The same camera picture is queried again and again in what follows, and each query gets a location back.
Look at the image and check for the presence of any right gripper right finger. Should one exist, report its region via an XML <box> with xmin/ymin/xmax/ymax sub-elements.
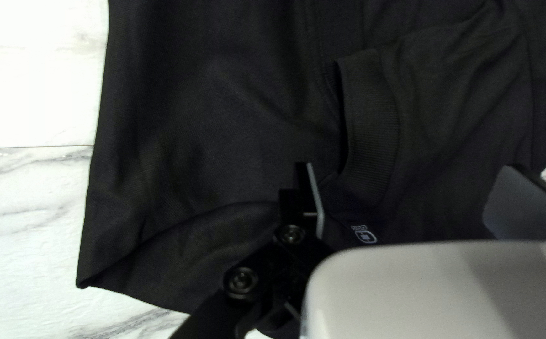
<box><xmin>482</xmin><ymin>164</ymin><xmax>546</xmax><ymax>242</ymax></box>

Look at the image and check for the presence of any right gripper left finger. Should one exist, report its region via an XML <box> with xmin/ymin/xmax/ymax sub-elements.
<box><xmin>169</xmin><ymin>161</ymin><xmax>336</xmax><ymax>339</ymax></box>

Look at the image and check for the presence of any black t-shirt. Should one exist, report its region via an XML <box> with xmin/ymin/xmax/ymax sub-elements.
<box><xmin>75</xmin><ymin>0</ymin><xmax>546</xmax><ymax>339</ymax></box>

